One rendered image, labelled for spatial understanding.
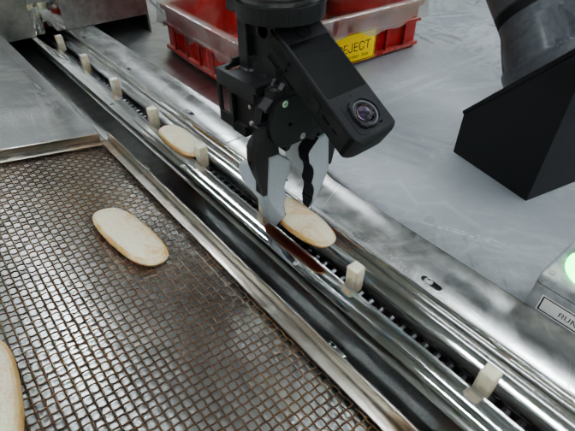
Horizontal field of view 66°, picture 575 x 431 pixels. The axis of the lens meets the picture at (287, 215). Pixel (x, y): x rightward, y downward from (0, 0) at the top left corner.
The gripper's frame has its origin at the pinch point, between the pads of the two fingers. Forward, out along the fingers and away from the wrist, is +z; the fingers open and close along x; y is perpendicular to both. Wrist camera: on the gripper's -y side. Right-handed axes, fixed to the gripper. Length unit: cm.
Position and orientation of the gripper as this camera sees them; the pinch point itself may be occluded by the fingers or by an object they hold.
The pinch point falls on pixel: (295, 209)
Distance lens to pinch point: 45.8
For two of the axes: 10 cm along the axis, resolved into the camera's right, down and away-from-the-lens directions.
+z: 0.0, 7.6, 6.5
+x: -7.7, 4.2, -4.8
